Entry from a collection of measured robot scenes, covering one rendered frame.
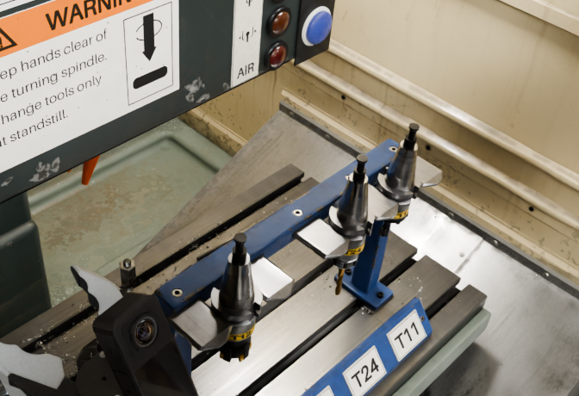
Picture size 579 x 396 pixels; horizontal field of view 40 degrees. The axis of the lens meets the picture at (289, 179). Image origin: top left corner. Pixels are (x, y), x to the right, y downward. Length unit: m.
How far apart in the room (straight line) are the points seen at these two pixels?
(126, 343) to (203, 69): 0.21
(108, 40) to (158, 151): 1.68
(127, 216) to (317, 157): 0.51
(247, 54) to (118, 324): 0.23
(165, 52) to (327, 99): 1.24
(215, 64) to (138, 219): 1.41
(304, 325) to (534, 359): 0.46
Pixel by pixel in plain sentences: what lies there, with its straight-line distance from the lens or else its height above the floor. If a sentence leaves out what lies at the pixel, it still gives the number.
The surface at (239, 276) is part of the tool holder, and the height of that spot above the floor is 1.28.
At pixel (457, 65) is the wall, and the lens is 1.54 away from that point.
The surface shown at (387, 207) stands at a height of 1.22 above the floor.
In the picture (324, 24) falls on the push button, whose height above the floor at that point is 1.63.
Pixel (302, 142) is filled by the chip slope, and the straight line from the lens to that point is 1.85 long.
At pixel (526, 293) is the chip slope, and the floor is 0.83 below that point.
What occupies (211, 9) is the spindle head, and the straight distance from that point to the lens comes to 0.59.
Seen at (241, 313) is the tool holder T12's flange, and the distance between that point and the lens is 0.97.
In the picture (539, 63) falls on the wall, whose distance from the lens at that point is 1.45.
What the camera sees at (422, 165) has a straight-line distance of 1.23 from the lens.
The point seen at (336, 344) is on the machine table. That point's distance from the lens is 1.36.
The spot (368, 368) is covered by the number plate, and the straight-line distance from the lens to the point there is 1.30.
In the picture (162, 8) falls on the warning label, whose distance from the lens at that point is 0.56.
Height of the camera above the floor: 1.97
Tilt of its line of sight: 41 degrees down
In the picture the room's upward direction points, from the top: 6 degrees clockwise
